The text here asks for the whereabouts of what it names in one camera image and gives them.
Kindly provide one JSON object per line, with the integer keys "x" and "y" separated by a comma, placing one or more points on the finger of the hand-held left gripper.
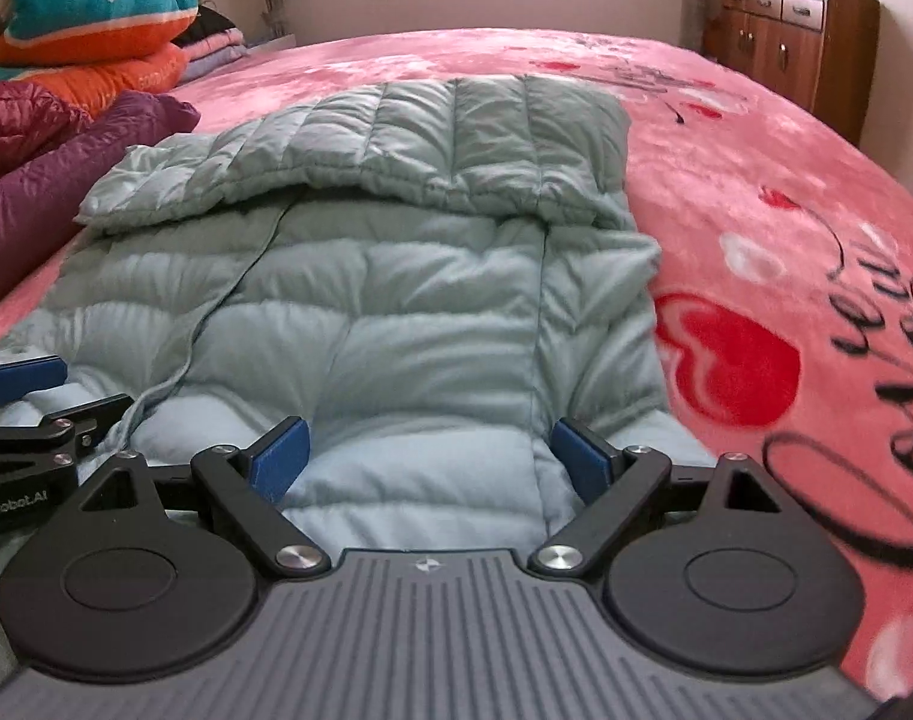
{"x": 25, "y": 376}
{"x": 89, "y": 414}

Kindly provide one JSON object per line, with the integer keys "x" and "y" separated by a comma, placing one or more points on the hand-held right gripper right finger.
{"x": 576, "y": 459}

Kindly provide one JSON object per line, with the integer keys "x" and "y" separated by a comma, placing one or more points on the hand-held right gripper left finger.
{"x": 280, "y": 463}

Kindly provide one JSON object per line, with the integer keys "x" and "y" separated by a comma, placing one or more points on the light green puffer jacket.
{"x": 396, "y": 300}

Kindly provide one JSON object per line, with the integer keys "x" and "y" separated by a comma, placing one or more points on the pink folded clothes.
{"x": 213, "y": 52}

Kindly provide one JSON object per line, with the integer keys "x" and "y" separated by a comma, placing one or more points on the purple puffer jacket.
{"x": 74, "y": 165}

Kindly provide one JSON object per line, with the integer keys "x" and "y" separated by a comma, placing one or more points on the maroon puffer jacket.
{"x": 21, "y": 124}

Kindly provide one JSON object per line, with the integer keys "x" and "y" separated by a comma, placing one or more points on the orange puffer jacket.
{"x": 126, "y": 79}

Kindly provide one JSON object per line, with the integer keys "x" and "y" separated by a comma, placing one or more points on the pink printed blanket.
{"x": 726, "y": 165}

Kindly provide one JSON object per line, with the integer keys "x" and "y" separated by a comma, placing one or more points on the teal and orange folded blanket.
{"x": 81, "y": 11}

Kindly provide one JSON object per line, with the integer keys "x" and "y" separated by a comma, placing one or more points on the dark folded garment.
{"x": 215, "y": 19}

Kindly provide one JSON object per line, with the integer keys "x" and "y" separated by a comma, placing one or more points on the brown wooden cabinet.
{"x": 794, "y": 52}

